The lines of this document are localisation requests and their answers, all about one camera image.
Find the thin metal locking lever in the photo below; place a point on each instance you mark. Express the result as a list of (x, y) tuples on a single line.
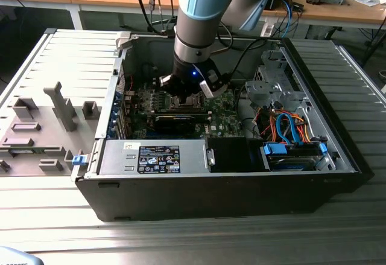
[(187, 108)]

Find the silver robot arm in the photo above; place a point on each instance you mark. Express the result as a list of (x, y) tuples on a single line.
[(197, 11)]

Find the CPU socket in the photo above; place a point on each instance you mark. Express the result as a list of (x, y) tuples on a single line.
[(197, 103)]

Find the graphics card with heatsink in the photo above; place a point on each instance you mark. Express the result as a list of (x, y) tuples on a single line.
[(175, 123)]

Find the green motherboard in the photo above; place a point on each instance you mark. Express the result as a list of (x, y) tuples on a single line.
[(224, 118)]

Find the black rating label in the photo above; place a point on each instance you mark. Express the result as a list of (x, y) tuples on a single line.
[(158, 159)]

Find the white barcode sticker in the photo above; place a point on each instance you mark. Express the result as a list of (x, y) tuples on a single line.
[(131, 146)]

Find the black plastic shroud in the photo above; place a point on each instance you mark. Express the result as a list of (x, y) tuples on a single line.
[(229, 154)]

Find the silver power supply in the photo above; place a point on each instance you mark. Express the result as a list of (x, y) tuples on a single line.
[(117, 159)]

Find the blue disk carrier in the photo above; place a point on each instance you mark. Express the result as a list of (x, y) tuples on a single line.
[(273, 150)]

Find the black PC case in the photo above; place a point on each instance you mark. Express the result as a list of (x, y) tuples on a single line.
[(196, 198)]

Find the blue case latch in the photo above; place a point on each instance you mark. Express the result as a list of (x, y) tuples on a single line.
[(79, 160)]

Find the hard disk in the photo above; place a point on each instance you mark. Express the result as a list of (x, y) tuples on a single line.
[(289, 164)]

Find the grey parts rack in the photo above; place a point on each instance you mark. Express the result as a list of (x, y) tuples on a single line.
[(45, 148)]

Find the pale grey device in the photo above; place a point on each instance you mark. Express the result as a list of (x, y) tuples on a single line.
[(13, 257)]

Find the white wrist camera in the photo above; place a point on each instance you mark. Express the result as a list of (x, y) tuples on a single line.
[(208, 89)]

